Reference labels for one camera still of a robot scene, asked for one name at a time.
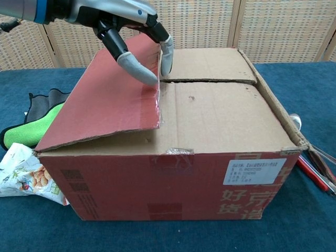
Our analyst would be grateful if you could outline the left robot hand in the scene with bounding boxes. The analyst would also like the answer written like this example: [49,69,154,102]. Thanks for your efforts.
[51,0,174,86]

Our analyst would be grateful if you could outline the red cardboard box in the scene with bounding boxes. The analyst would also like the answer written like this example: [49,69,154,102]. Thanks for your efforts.
[34,34,336,222]

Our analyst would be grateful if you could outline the grey cloth black trim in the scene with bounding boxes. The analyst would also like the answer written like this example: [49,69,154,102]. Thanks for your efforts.
[24,88,70,124]

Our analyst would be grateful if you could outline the green microfiber cloth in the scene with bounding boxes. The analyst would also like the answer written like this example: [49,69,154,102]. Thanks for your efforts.
[4,102,65,148]

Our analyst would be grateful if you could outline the woven bamboo folding screen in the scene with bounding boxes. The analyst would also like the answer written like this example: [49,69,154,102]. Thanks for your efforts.
[0,0,336,71]

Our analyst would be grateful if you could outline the white snack bag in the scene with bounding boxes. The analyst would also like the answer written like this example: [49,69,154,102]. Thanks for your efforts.
[0,143,70,207]

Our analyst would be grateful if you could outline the blue table mat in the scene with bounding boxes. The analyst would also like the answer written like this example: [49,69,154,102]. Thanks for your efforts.
[0,61,336,252]

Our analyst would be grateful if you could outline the red metal tongs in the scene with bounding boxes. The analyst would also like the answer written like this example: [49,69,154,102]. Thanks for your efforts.
[296,154,336,197]

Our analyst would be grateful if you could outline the metal spoon orange handle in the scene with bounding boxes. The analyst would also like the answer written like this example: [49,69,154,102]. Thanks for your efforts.
[290,113,336,162]

